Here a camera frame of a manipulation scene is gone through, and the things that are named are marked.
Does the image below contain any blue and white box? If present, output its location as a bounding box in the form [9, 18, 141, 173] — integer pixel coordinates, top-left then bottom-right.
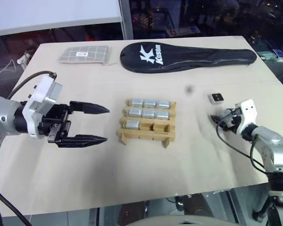
[166, 25, 200, 37]

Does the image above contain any small white black-faced camera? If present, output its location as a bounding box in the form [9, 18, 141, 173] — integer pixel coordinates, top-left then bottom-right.
[207, 93, 225, 105]

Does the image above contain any black Kason racket bag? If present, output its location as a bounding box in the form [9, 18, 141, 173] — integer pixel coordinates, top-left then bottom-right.
[119, 42, 258, 74]

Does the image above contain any grey robot torso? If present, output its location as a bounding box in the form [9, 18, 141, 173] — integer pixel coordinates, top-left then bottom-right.
[128, 212, 219, 226]

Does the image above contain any grey metal board post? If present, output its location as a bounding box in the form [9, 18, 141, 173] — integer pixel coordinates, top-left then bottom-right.
[118, 0, 134, 40]

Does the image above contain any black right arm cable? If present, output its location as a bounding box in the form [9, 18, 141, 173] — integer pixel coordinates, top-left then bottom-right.
[215, 122, 271, 176]

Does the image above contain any small white object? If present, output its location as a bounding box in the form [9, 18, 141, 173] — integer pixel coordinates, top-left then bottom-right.
[17, 50, 32, 65]

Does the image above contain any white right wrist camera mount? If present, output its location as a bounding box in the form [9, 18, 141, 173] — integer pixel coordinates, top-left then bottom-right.
[234, 99, 258, 135]

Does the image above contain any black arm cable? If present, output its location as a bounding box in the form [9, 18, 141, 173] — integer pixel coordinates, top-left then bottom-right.
[7, 71, 58, 99]
[215, 122, 271, 176]

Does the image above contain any dark rounded shape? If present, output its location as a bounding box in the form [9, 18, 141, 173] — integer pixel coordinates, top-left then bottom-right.
[175, 188, 205, 216]

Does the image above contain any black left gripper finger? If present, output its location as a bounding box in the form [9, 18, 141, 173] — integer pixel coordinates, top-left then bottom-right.
[57, 134, 108, 149]
[69, 100, 110, 116]

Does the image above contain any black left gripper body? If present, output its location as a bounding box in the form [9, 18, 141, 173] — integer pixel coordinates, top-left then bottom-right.
[37, 104, 73, 145]

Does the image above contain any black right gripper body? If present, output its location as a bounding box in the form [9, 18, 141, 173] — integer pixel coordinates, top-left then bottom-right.
[219, 107, 242, 135]

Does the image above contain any wooden slotted tray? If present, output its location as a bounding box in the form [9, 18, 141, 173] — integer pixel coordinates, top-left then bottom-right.
[117, 97, 178, 150]

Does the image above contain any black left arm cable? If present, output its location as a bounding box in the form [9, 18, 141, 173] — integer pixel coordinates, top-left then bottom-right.
[7, 71, 58, 99]

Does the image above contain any grey checked cloth package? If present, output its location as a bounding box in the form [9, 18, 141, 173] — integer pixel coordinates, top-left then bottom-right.
[58, 45, 113, 66]

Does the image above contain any thick black cable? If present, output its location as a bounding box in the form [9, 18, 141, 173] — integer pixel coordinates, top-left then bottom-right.
[0, 166, 33, 226]

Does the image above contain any white board panel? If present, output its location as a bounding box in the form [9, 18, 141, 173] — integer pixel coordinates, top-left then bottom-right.
[0, 0, 122, 37]

